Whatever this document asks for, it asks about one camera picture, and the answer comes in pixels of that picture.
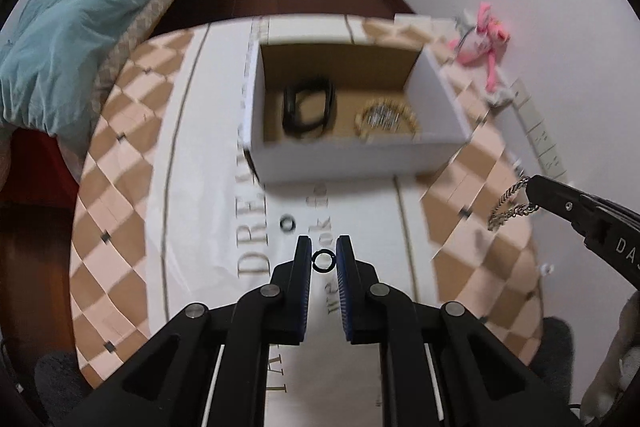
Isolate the silver chain bracelet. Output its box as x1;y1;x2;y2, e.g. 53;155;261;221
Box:
486;175;542;232

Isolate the white power strip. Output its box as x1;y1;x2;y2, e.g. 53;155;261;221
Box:
511;78;567;182

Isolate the checkered printed tablecloth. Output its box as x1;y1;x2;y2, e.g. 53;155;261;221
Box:
70;16;542;390

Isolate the pink panther plush toy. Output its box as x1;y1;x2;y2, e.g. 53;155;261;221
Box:
448;2;511;94

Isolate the black smart watch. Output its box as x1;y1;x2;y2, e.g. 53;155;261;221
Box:
282;76;336;139

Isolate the white cardboard box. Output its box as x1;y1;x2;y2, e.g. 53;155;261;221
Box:
241;15;471;185

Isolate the teal blue duvet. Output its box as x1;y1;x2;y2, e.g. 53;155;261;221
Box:
1;0;152;153

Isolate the wooden bead bracelet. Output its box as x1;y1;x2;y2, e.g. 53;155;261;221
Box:
354;100;422;141

